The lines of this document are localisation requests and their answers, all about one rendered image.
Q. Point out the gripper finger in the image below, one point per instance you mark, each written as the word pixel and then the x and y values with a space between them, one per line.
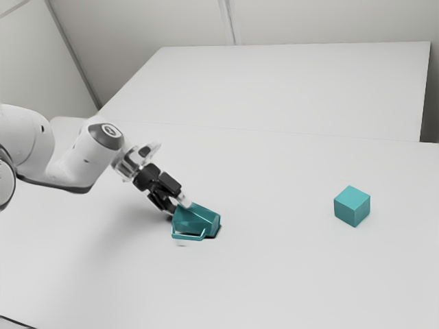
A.
pixel 182 200
pixel 163 203

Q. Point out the teal cube block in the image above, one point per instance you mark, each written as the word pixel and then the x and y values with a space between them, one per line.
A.
pixel 352 205

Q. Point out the teal faceted mug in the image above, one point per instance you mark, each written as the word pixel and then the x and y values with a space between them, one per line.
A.
pixel 195 222

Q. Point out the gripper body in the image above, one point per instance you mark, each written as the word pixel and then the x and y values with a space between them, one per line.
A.
pixel 151 177

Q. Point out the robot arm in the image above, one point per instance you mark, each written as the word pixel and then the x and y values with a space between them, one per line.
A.
pixel 68 154

